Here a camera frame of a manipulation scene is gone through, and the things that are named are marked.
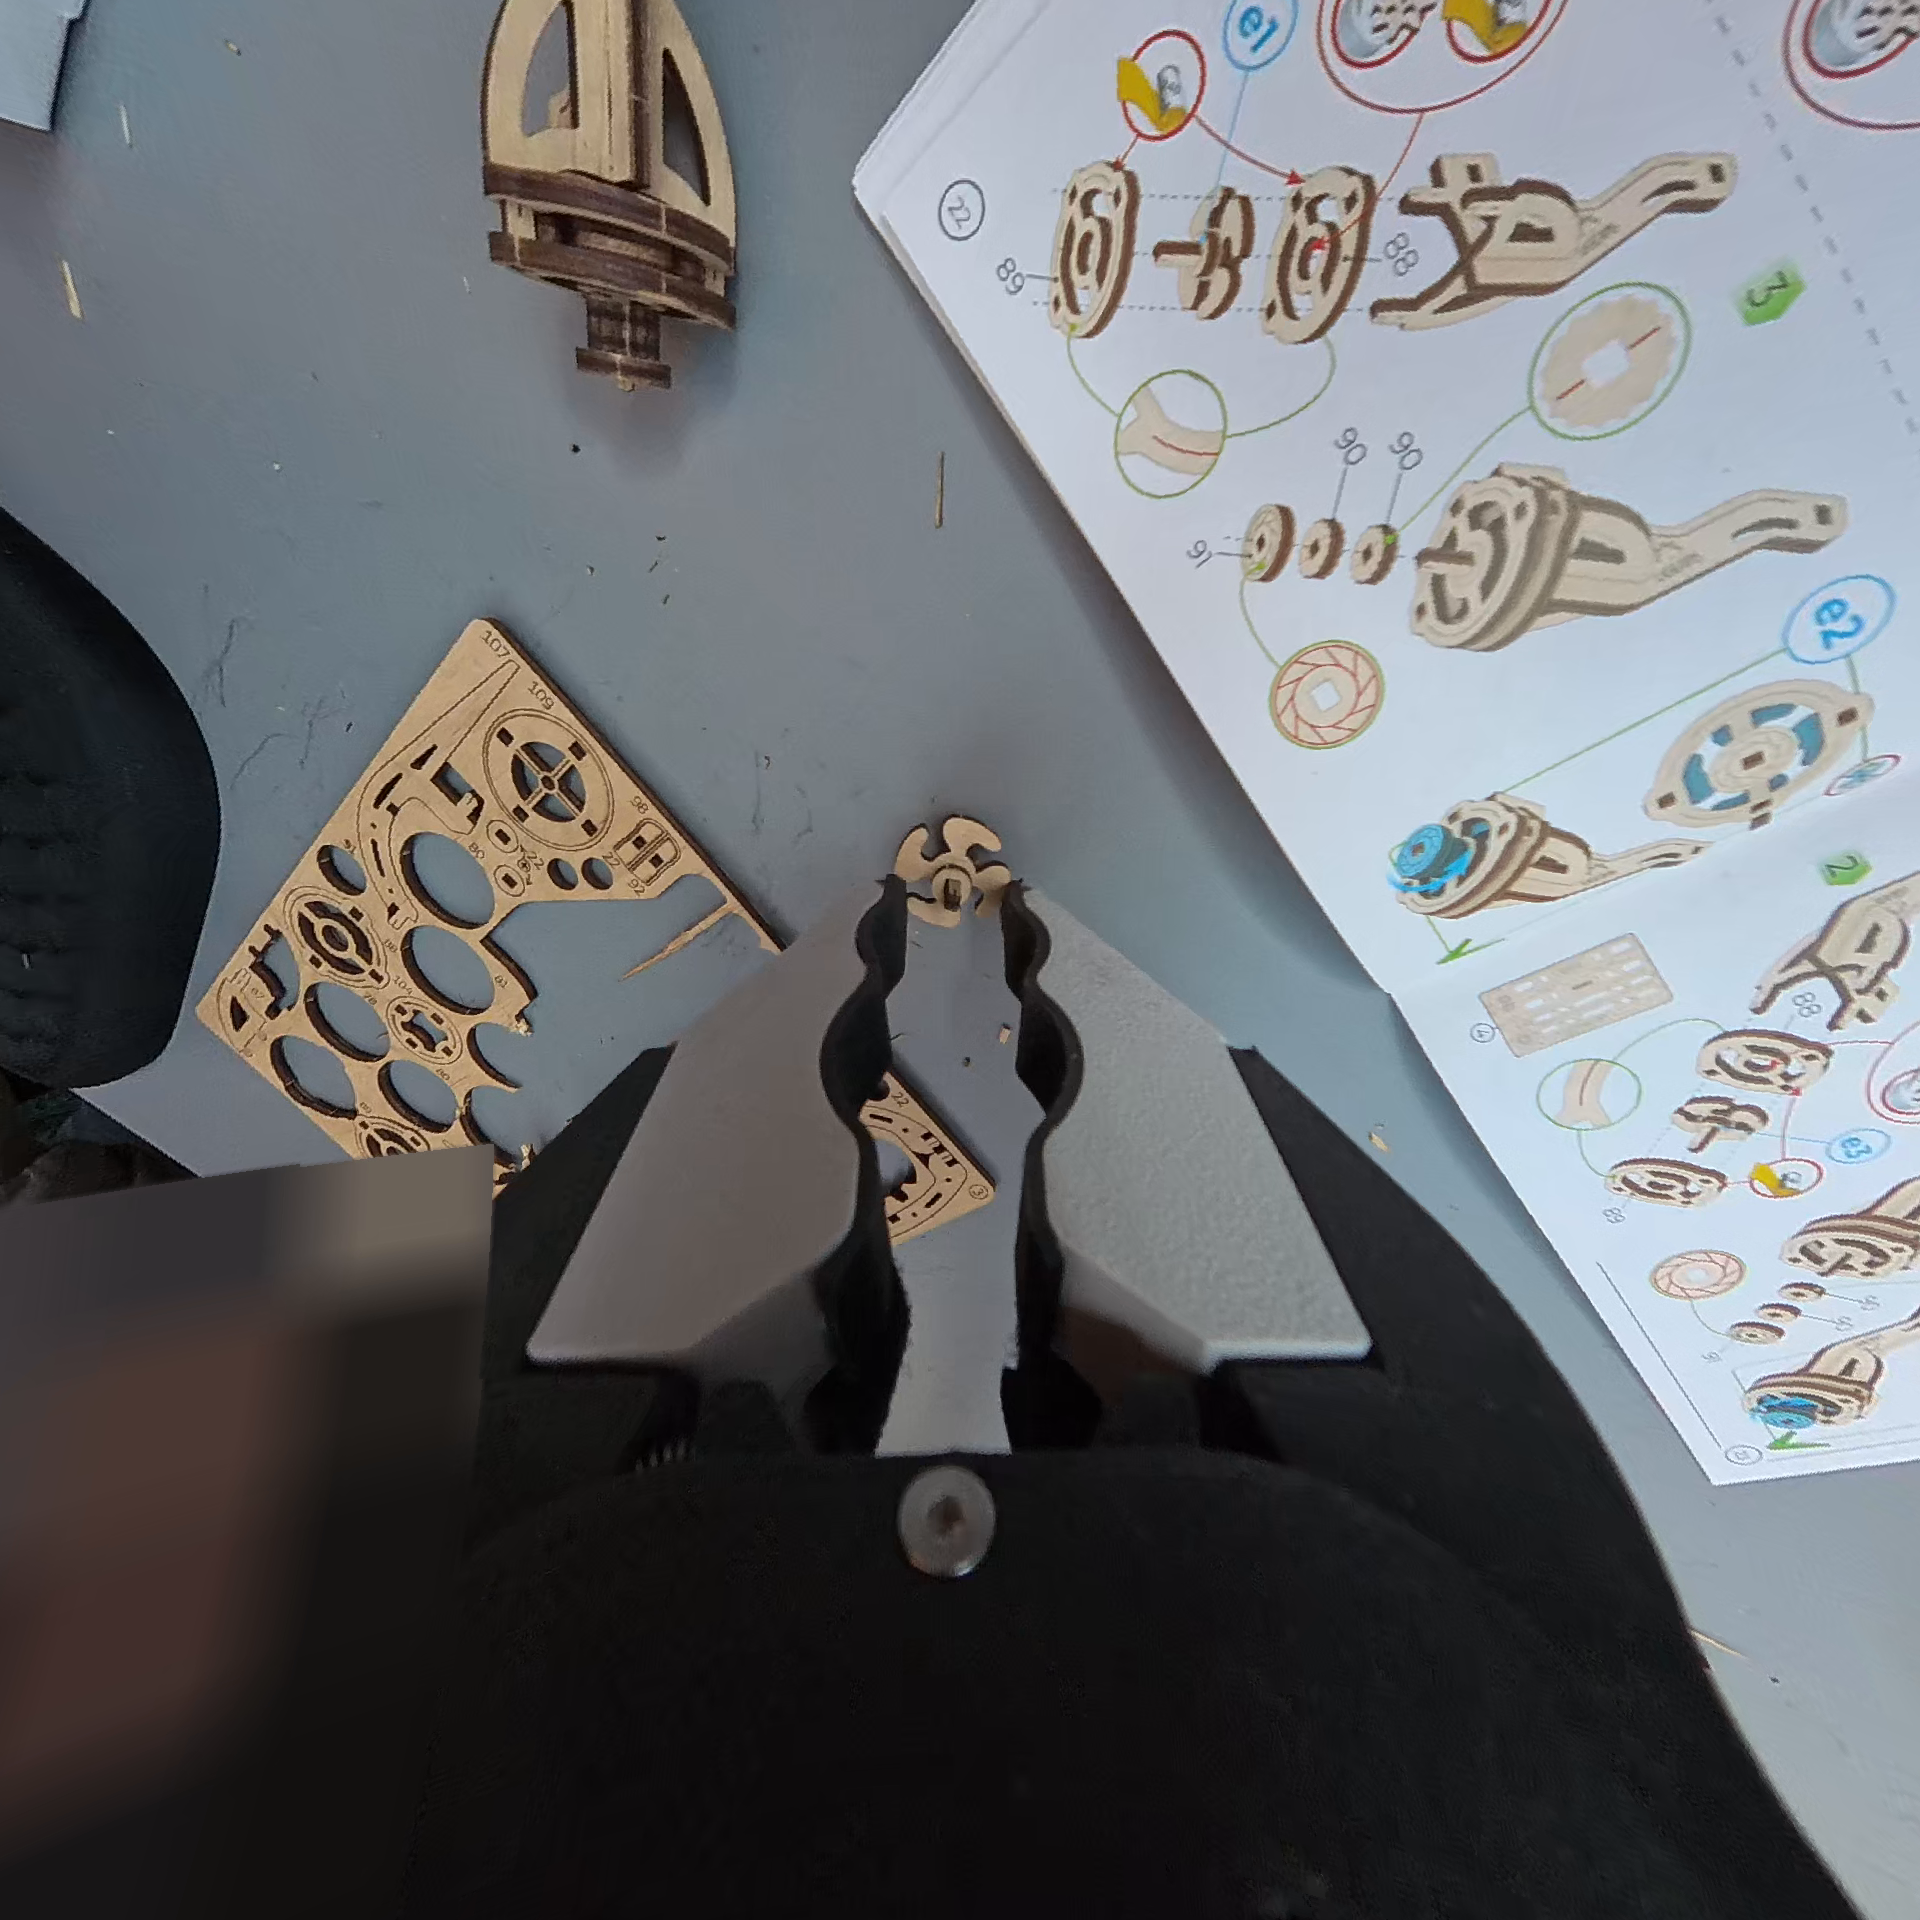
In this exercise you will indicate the white instruction booklet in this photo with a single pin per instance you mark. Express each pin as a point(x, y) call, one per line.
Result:
point(1499, 452)

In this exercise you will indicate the black mesh wrist rest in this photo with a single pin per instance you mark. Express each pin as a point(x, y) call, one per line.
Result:
point(91, 811)

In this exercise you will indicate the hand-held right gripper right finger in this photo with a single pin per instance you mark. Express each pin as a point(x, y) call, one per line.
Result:
point(1186, 1201)

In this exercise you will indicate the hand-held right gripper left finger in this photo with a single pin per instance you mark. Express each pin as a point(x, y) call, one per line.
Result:
point(708, 1201)

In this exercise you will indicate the wooden lever drum assembly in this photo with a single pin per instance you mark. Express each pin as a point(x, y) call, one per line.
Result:
point(608, 240)

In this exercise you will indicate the white cardboard tray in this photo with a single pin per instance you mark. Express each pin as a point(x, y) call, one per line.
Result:
point(25, 61)

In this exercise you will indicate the laser-cut plywood parts sheet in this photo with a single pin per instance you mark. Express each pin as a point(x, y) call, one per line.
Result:
point(471, 683)

